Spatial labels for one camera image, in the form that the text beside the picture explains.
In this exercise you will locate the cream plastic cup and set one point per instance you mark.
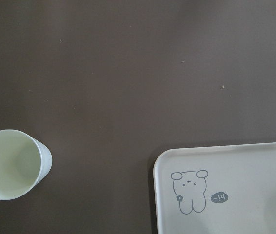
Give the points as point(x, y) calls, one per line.
point(24, 162)

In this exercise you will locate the cream rabbit tray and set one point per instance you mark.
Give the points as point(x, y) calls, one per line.
point(216, 190)

